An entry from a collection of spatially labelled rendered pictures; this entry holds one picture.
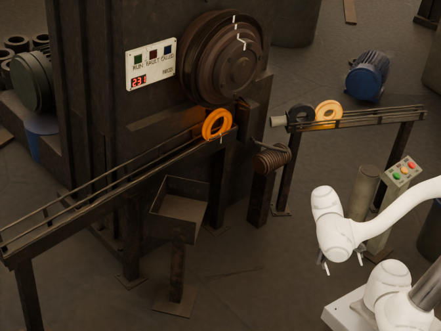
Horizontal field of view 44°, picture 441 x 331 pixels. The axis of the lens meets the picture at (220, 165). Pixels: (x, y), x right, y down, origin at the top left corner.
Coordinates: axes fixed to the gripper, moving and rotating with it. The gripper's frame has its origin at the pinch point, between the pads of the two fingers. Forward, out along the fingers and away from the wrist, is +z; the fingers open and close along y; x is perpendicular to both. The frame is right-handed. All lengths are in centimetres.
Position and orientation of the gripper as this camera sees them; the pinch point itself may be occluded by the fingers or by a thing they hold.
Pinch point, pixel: (344, 266)
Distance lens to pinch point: 227.2
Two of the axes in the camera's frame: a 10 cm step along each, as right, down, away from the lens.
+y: 9.4, -3.1, -1.2
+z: 3.2, 7.6, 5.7
